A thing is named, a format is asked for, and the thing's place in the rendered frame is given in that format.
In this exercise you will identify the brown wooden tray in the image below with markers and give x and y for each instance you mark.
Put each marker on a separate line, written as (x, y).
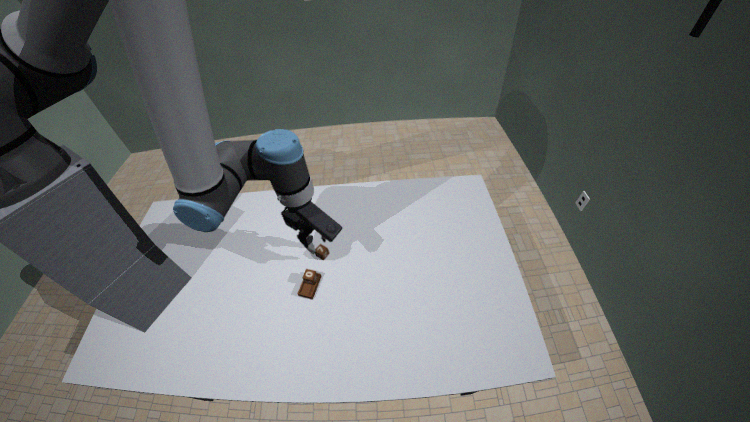
(308, 290)

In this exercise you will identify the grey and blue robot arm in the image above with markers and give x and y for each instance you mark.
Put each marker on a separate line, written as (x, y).
(43, 58)

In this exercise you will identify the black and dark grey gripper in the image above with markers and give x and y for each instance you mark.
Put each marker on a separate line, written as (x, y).
(295, 221)

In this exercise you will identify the brown cube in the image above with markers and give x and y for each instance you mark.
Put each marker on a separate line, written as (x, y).
(322, 252)
(310, 276)

